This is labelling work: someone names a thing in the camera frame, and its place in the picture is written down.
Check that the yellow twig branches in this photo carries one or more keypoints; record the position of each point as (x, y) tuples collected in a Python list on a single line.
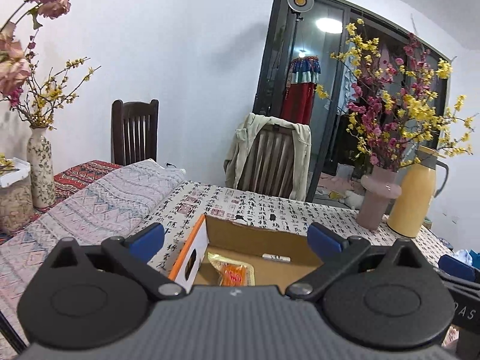
[(36, 102)]

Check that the patterned folded cloth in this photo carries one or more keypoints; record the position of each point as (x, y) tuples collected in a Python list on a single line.
[(114, 205)]

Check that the blue white plastic bag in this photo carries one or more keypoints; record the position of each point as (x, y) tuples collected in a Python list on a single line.
[(469, 257)]

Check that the calligraphy tablecloth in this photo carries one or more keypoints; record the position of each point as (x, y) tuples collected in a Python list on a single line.
[(181, 209)]

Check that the yellow and red flower branches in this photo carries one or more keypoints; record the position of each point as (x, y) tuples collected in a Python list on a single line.
[(391, 104)]

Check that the clear seed container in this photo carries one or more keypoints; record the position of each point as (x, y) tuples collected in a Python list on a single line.
[(16, 197)]

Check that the orange gold snack packet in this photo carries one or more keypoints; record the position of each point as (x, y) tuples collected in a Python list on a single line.
[(232, 273)]

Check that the red blue hanging garment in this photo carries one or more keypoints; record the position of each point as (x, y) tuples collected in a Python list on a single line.
[(302, 79)]

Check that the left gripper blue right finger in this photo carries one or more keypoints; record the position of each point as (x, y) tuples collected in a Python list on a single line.
[(324, 242)]

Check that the red orange cardboard box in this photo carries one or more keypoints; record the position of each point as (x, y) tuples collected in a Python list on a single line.
[(278, 258)]

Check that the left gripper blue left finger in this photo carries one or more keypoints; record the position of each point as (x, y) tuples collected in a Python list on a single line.
[(145, 244)]

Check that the beige jacket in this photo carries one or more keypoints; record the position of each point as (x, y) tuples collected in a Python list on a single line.
[(243, 140)]

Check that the wooden chair with jacket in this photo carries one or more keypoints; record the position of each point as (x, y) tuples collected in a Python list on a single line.
[(270, 163)]

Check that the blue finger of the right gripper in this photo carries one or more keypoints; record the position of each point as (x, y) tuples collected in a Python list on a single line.
[(457, 268)]

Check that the floral ceramic vase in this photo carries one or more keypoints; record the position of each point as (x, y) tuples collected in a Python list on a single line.
[(39, 155)]

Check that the yellow thermos jug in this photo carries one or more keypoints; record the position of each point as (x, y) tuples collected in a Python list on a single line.
[(418, 191)]

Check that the dark wooden chair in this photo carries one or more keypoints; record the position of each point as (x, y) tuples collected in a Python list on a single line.
[(134, 131)]

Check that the pink glass vase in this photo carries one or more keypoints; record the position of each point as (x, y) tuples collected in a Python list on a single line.
[(380, 188)]

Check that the ring light on stand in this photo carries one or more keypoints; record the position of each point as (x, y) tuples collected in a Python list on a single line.
[(299, 7)]

